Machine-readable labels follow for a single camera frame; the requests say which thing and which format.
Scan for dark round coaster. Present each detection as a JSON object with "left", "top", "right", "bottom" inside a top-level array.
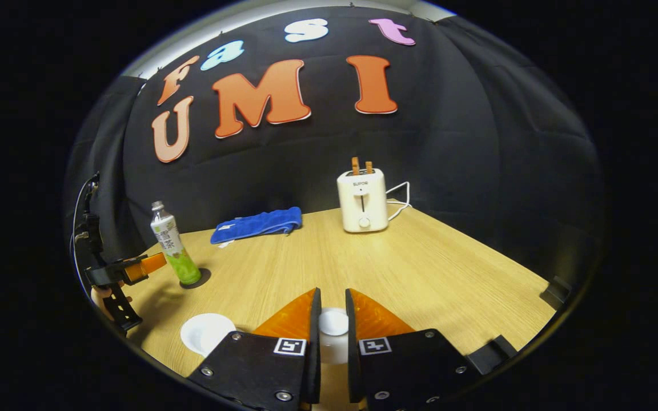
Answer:
[{"left": 179, "top": 267, "right": 212, "bottom": 289}]

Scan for white toaster power cable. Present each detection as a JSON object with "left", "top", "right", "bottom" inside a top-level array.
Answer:
[{"left": 385, "top": 182, "right": 412, "bottom": 222}]

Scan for clear water bottle green label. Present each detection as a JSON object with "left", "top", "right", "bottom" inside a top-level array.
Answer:
[{"left": 150, "top": 201, "right": 203, "bottom": 286}]

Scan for blue towel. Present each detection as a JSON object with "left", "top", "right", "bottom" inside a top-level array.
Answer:
[{"left": 210, "top": 207, "right": 303, "bottom": 247}]

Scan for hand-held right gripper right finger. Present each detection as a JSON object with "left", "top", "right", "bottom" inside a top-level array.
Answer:
[{"left": 345, "top": 288, "right": 484, "bottom": 411}]

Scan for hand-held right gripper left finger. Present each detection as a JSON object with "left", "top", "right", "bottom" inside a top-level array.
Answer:
[{"left": 187, "top": 287, "right": 322, "bottom": 411}]

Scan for cream toaster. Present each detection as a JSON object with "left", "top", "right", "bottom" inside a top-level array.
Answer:
[{"left": 337, "top": 168, "right": 390, "bottom": 233}]

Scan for black table clamp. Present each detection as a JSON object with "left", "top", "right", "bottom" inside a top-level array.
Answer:
[
  {"left": 539, "top": 276, "right": 572, "bottom": 310},
  {"left": 466, "top": 335, "right": 519, "bottom": 374}
]

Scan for white teacup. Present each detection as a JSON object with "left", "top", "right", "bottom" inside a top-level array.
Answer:
[{"left": 180, "top": 313, "right": 237, "bottom": 357}]

